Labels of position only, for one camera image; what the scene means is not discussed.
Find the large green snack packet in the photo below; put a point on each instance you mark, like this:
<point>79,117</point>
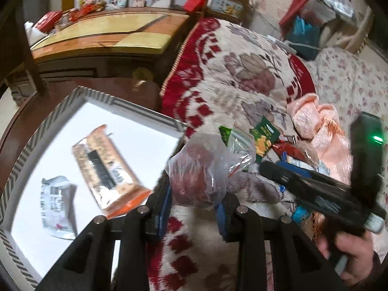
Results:
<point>264,138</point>

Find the floral bed sheet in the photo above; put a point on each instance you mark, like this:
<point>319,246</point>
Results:
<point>348,75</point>

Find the cream chair with gold trim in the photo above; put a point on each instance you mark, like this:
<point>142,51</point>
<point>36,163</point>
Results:
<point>357,30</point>

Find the silver plastic bag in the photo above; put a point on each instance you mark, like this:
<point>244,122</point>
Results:
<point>338,3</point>

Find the small dark candy bar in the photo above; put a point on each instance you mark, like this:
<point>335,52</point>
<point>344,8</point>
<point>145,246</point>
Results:
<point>288,138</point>

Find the floral plush blanket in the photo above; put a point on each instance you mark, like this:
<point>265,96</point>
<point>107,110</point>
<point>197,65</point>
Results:
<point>242,66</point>

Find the pink fringed cloth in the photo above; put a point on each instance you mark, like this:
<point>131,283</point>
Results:
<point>321,127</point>

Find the person's right forearm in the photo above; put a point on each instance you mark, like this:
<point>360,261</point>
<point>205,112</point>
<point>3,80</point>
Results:
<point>377,269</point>

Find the silver white snack packet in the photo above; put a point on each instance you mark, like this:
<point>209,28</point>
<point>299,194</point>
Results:
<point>57,206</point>

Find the teal bag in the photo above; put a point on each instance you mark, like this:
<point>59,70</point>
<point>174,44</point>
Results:
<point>306,30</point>

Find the clear bag of red dates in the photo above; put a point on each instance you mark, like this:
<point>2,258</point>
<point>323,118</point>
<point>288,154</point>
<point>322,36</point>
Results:
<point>197,169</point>

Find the teal snack packet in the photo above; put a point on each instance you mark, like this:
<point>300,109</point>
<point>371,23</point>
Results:
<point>301,213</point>

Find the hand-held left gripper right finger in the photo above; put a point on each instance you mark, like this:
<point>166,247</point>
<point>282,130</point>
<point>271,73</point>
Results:
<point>222,222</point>

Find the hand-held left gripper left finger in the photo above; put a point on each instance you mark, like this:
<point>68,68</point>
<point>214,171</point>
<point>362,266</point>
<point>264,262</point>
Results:
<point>164,210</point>

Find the red cloth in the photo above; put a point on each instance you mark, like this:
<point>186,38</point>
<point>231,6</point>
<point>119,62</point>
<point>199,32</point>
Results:
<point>298,0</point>

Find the wooden table with yellow top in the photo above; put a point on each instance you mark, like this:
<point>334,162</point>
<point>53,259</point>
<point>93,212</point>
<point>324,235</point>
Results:
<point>121,30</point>

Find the plush toys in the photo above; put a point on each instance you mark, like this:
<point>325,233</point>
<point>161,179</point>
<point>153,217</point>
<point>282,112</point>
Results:
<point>92,5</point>

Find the dark wooden chair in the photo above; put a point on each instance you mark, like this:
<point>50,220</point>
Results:
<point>18,45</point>

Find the white box with striped rim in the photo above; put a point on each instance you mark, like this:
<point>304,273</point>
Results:
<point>145,127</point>

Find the yellow green round object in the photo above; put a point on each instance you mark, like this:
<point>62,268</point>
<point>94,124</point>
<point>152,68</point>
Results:
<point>142,77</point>

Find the small photo frame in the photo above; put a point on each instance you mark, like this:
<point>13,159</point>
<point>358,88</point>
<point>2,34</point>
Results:
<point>138,2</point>

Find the orange snack packet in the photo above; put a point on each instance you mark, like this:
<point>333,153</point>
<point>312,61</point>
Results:
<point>106,169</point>

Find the framed picture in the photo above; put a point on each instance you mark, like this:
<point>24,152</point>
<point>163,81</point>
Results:
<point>225,6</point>

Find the wide photo frame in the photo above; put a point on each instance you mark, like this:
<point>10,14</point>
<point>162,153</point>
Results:
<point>118,2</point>

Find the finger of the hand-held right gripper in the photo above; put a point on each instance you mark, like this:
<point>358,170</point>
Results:
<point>279,174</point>
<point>315,174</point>

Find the red snack packet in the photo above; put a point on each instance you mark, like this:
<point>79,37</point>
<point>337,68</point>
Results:
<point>288,151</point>

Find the flat red gift box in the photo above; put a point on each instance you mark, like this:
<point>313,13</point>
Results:
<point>47,21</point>

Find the small green snack packet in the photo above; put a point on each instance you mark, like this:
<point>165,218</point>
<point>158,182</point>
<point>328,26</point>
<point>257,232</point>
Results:
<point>225,135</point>

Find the white tissue bundle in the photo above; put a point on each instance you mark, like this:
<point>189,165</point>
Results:
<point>31,28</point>

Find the white blue snack packet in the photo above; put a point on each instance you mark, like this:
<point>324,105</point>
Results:
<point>298,162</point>

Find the tall red box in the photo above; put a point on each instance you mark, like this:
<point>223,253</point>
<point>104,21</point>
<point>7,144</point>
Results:
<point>194,0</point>

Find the person's right hand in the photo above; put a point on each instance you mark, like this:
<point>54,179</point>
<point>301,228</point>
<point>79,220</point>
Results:
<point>351,248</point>

